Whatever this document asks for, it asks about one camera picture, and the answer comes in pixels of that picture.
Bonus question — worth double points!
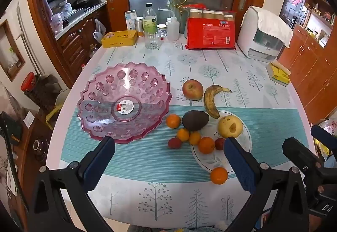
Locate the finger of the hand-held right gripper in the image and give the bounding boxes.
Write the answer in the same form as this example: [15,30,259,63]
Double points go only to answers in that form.
[311,125,337,167]
[282,137,337,189]

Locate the clear bottle green label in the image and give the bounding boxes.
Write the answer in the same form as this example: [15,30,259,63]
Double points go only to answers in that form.
[143,3,158,34]

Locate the red paper cup package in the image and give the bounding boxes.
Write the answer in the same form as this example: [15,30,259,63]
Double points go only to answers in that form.
[186,4,237,50]

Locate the spotted yellow banana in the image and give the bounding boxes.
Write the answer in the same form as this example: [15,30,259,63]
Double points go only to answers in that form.
[203,85,233,119]

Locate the yellow sponge pack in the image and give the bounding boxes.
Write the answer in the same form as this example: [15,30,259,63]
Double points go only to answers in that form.
[266,61,291,87]

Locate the teal striped placemat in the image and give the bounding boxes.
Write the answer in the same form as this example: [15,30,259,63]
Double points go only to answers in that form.
[59,106,308,178]

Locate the pink plastic fruit bowl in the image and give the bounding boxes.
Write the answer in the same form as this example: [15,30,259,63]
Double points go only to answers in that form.
[76,61,173,144]

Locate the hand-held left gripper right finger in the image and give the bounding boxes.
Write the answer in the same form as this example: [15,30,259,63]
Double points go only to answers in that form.
[223,137,310,232]

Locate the red lid storage jar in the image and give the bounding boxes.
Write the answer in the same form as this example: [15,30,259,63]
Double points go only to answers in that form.
[21,72,53,111]

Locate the white plastic bag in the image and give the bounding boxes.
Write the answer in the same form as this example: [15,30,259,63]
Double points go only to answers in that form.
[93,18,107,44]

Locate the white countertop appliance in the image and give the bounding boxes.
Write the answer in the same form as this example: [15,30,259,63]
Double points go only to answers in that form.
[238,6,286,61]

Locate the small orange tangerine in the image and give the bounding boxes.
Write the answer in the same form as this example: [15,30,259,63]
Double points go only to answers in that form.
[189,132,202,145]
[176,128,190,141]

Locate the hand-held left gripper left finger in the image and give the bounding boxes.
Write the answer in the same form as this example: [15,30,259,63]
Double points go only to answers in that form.
[28,136,116,232]

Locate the tree print tablecloth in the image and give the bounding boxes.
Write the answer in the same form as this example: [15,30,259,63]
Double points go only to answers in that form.
[46,35,316,230]

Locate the dark avocado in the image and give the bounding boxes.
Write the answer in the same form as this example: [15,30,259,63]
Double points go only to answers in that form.
[182,110,210,132]

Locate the white squeeze bottle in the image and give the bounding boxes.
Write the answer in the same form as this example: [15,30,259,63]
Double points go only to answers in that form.
[158,8,180,40]

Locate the white blue carton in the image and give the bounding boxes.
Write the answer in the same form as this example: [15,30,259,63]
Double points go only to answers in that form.
[124,10,138,30]

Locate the red apple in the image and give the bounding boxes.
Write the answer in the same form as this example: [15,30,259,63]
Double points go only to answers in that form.
[182,79,204,101]

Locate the metal tin can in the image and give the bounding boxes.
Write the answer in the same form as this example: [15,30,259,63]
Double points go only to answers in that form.
[135,17,144,38]

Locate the white bucket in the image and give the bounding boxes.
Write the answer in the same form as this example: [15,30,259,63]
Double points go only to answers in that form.
[55,88,72,109]

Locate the yellow pear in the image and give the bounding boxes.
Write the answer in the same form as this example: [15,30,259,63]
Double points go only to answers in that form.
[217,115,243,138]

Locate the yellow white plastic bags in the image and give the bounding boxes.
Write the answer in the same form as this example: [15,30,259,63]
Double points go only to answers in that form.
[317,117,337,161]

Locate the clear drinking glass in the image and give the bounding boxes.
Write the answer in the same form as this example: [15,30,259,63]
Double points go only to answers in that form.
[144,29,162,50]

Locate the dark glass pot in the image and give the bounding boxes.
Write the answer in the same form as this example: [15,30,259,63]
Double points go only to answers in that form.
[33,137,49,161]

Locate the yellow tin box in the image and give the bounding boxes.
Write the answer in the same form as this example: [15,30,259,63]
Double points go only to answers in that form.
[101,31,138,49]

